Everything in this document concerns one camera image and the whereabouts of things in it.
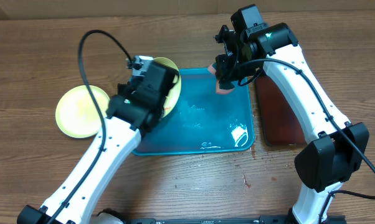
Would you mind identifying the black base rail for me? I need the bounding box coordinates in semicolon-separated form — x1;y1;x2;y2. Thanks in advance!
126;215;287;224

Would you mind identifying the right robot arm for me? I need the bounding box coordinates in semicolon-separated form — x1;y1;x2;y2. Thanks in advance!
214;5;369;223

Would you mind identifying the black rectangular tray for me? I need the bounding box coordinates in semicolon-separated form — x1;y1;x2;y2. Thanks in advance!
255;75;306;146

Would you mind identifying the teal plastic tray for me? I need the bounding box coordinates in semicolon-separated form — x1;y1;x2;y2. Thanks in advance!
133;68;255;156

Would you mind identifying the green plate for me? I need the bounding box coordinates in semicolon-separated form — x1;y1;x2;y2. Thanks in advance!
55;85;101;138
154;57;182;118

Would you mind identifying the red grey sponge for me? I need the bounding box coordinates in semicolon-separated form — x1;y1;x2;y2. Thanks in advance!
207;62;234;95

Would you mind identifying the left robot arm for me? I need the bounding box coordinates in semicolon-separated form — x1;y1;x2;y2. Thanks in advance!
17;56;181;223

